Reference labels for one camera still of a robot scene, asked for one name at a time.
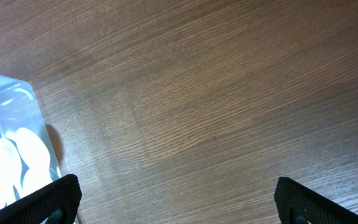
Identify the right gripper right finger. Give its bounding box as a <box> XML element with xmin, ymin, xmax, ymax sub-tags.
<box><xmin>274</xmin><ymin>177</ymin><xmax>358</xmax><ymax>224</ymax></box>

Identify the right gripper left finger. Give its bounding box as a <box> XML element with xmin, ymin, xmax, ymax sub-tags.
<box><xmin>0</xmin><ymin>174</ymin><xmax>82</xmax><ymax>224</ymax></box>

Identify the white spoon thick handle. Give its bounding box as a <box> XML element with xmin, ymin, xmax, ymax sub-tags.
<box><xmin>0</xmin><ymin>137</ymin><xmax>22</xmax><ymax>209</ymax></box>

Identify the white spoon top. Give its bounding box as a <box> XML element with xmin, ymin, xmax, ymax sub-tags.
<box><xmin>5</xmin><ymin>128</ymin><xmax>52</xmax><ymax>183</ymax></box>

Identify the right clear plastic container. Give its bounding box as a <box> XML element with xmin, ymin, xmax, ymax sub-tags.
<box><xmin>0</xmin><ymin>75</ymin><xmax>62</xmax><ymax>201</ymax></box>

